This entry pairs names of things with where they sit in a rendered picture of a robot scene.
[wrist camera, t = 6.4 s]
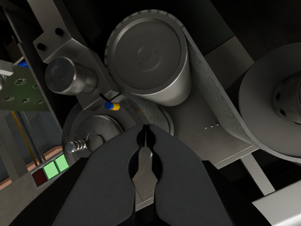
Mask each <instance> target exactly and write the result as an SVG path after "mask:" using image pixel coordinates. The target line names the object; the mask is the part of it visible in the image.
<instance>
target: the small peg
mask: <svg viewBox="0 0 301 226"><path fill-rule="evenodd" d="M86 147H87V142H86V141H85V140H84V139H81V140H76V141H71V142H68V143H67V144H66V150H67V151H68V152H69V153H72V152H76V151H79V150H83V149H85V148H86Z"/></svg>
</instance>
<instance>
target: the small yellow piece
mask: <svg viewBox="0 0 301 226"><path fill-rule="evenodd" d="M99 95H100V96H101V97H102V98H103V99H104V100H106V103H105V105H104V106H105V108H106V109H109V110H118V109H119V108H120V105H119V104H118V103H115V102H111V101H110V100H108V99H107V98H106V97H105V96H103V95H102V94H101V93H100V94H99Z"/></svg>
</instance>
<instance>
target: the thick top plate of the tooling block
mask: <svg viewBox="0 0 301 226"><path fill-rule="evenodd" d="M5 41H6V40H5V39H2V38H0V60H2V61H6V62H8V63H9V64H10V66H11V68H12V71H13V74H12V75H10V76H8V75H4V81H5V87H4V88H3V89H2V90H1V91H0V109H2V110H24V111H45V112H50V110H49V107H48V105H47V103H46V101H45V99H44V97H43V95H42V93H41V91H40V89H39V87H38V85H37V83H36V81H35V79H34V77H33V75H32V73H31V71H30V69H28V68H26V67H24V66H18V65H14V64H13V63H12V61H11V58H10V56H9V54H8V52H7V50H6V48H5V46H4V44H3V43H4V42H5Z"/></svg>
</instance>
